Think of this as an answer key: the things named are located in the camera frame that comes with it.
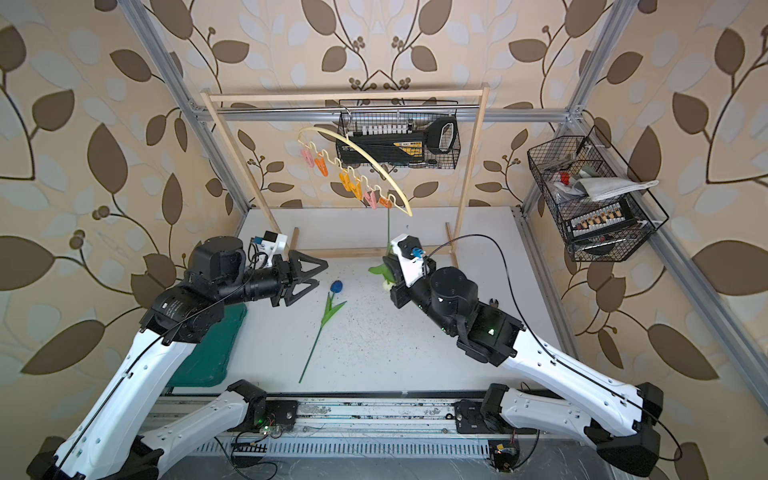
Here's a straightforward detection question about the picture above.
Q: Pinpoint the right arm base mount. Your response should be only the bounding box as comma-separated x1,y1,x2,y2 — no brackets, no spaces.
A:
453,399,517,436

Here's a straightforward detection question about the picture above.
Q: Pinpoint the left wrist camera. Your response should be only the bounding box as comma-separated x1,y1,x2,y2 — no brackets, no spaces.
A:
250,231,288,268

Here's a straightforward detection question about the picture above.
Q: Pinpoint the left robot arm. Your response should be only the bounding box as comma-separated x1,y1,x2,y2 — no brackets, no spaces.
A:
27,236,328,479

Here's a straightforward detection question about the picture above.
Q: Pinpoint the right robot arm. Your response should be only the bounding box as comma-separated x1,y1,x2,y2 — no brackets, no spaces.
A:
383,254,664,477

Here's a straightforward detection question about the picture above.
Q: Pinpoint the aluminium rail at front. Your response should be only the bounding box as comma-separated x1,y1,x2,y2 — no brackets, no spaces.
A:
127,395,626,440

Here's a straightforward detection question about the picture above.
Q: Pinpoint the back black wire basket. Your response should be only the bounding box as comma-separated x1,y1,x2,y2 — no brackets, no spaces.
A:
336,100,461,169

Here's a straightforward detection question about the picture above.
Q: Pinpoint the black yellow tool in basket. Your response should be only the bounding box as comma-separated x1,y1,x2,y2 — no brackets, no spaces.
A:
339,116,461,169

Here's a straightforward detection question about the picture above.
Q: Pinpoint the blue tulip flower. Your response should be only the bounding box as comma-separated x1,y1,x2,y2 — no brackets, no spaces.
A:
299,280,346,383

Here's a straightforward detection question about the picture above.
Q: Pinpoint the side black wire basket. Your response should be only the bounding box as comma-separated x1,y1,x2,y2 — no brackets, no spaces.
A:
527,126,669,262

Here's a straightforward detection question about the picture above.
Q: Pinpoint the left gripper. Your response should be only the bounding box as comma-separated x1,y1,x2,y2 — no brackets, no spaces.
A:
217,250,330,310

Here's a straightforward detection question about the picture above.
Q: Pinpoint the white tulip flower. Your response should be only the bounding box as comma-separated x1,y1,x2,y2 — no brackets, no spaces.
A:
368,209,395,291

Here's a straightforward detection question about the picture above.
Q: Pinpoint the white paper in side basket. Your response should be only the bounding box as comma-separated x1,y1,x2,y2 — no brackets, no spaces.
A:
575,177,659,202

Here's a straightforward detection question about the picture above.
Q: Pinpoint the cream clothes hanger with clips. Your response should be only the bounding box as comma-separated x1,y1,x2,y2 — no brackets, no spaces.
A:
296,126,414,218

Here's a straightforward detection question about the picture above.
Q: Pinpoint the green plastic tool case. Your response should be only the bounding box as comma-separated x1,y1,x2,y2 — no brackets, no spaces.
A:
166,304,247,388

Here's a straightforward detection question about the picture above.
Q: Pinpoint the wooden drying rack frame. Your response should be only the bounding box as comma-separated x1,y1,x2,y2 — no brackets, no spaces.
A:
200,83,491,267

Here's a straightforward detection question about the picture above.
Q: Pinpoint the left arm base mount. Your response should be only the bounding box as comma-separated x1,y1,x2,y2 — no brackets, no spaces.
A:
229,399,299,433

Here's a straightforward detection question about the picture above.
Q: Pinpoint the paint tube set box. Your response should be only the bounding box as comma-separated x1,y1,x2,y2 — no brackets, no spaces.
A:
568,201,636,239

